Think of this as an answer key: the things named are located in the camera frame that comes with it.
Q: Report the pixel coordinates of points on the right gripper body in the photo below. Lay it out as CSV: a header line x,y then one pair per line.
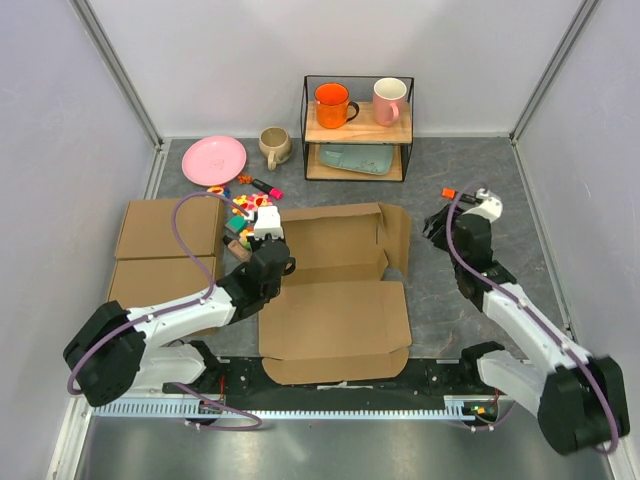
x,y
440,239

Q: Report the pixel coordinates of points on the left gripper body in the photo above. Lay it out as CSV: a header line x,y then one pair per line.
x,y
255,240

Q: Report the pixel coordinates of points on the brown cardboard box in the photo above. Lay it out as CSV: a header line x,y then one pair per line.
x,y
337,318

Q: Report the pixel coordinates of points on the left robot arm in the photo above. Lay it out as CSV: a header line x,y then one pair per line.
x,y
120,350

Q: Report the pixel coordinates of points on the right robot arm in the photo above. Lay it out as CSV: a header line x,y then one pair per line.
x,y
578,399

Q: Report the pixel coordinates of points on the folded flat cardboard box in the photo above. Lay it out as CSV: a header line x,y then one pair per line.
x,y
151,267

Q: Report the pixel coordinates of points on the orange highlighter marker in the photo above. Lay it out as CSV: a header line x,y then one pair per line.
x,y
451,194

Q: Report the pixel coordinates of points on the teal block toy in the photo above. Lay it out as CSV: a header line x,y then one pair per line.
x,y
236,224

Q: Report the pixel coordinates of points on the pink petal smiley toy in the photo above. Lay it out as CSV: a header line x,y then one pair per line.
x,y
252,202

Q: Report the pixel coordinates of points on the pink highlighter marker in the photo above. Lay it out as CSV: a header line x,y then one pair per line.
x,y
267,189

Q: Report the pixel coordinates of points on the green ceramic tray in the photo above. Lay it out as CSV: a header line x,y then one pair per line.
x,y
367,159

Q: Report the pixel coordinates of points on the small orange flower toy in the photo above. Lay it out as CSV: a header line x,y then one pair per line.
x,y
244,179

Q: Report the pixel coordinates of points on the yellow red smiley toy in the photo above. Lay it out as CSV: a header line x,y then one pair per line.
x,y
220,190

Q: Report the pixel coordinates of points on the beige ceramic mug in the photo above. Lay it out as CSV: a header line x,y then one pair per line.
x,y
276,146

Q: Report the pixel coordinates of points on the pink plastic plate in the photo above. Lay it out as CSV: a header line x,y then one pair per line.
x,y
214,160

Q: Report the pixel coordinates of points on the pink ceramic mug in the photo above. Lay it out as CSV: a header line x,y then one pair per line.
x,y
389,95

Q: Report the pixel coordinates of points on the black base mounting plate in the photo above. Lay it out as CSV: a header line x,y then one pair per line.
x,y
245,376

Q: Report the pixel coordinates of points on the orange enamel mug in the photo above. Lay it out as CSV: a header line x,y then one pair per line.
x,y
333,105

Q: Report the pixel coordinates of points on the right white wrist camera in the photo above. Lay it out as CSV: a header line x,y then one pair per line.
x,y
489,206

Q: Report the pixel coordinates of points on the black wire shelf rack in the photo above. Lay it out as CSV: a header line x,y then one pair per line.
x,y
362,130

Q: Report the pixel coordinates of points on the grey slotted cable duct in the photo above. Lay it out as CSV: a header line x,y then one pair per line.
x,y
181,406

